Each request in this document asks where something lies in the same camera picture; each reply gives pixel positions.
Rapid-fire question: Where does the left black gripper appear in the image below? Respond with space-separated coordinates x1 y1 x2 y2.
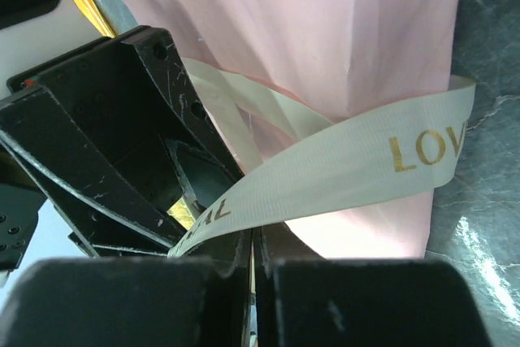
1 26 244 256

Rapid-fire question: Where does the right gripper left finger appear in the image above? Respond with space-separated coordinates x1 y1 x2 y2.
1 231 252 346

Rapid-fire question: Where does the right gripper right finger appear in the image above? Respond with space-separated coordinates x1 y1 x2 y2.
253 224 491 346

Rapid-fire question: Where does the cream ribbon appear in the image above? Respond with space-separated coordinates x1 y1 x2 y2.
169 59 475 257

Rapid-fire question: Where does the pink wrapping paper sheet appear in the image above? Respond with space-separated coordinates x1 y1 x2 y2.
76 0 466 261

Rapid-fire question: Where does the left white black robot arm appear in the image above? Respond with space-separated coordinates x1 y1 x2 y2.
1 0 243 280

